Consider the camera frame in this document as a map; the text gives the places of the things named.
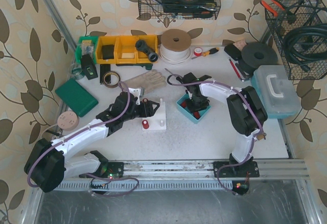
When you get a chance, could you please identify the black box in bin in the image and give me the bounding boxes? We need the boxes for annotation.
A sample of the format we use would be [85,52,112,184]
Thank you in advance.
[101,44,114,60]

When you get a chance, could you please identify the teal clear toolbox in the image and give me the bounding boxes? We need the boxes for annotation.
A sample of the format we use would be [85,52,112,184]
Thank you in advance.
[251,65,301,119]

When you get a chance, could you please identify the brown packing tape roll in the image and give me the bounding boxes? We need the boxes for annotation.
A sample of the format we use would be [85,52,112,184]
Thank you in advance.
[102,71,121,88]

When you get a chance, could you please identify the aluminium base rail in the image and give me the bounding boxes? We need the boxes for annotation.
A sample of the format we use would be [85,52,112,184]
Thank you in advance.
[54,159,309,193]

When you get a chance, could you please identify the yellow bin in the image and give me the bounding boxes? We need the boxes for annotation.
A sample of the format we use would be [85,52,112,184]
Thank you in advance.
[114,36,138,64]
[96,36,117,64]
[135,35,158,63]

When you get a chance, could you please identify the grey pipe fitting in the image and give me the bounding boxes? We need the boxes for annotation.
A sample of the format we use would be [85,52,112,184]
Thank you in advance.
[135,40,158,63]

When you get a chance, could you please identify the yellow bin left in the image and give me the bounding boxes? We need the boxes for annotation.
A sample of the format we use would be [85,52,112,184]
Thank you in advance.
[96,36,117,64]

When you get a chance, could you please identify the white coiled cord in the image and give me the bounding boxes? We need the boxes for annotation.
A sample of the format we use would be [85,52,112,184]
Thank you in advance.
[40,124,62,143]

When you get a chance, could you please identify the yellow bin right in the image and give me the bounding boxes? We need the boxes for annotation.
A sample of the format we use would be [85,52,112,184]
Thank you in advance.
[135,35,158,63]

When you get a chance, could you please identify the right wire basket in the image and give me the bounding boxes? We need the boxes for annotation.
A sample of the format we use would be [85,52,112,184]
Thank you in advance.
[260,0,326,80]

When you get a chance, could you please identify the beige work glove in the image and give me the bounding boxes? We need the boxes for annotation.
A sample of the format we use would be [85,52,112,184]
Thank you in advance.
[124,70,167,94]

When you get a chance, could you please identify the red handled hex key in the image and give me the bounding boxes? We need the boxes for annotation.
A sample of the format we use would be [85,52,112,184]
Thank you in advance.
[228,58,251,82]

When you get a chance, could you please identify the orange handled pliers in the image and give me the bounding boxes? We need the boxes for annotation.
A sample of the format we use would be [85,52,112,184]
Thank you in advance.
[260,0,287,17]

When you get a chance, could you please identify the yellow black screwdriver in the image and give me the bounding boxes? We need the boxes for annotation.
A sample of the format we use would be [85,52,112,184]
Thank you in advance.
[191,47,219,60]

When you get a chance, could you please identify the white cable spool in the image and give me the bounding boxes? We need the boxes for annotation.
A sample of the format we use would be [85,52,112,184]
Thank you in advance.
[159,29,192,65]

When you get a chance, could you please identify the green notebook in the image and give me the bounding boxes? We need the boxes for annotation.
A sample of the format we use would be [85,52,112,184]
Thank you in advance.
[55,79,99,117]

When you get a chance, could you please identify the black meter device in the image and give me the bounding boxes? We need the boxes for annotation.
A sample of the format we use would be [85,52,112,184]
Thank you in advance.
[80,54,98,80]

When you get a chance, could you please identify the black orange flathead screwdriver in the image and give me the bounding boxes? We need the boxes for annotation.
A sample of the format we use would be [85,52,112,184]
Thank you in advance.
[165,68,182,79]

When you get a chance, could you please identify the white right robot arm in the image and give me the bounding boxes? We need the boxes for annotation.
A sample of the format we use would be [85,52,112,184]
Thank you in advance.
[177,72,268,178]

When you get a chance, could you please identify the white peg base plate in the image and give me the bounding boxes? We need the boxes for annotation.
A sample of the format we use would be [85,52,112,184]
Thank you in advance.
[142,98,167,131]

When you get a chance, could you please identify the black coiled hose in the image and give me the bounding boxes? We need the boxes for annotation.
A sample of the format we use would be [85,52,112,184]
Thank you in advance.
[283,0,327,71]

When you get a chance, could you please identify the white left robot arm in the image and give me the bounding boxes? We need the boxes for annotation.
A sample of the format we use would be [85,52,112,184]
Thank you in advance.
[24,92,161,193]

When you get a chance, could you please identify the glass jar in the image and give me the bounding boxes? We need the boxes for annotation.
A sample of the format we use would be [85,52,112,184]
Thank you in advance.
[71,64,85,81]

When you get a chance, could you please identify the red white tape roll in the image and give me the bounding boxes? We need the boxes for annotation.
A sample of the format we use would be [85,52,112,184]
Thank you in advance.
[194,47,203,57]

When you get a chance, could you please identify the yellow bin middle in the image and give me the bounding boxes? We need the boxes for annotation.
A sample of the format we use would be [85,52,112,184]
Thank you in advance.
[114,36,138,64]

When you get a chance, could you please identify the teal spring tray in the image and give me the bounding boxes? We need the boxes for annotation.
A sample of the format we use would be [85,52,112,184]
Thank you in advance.
[176,94,211,124]

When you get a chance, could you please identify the black block with sponge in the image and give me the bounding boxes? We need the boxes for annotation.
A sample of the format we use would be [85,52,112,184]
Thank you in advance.
[224,39,247,61]

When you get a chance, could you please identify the green storage bin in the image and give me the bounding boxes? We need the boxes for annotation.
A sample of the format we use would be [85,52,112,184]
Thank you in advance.
[75,36,98,64]

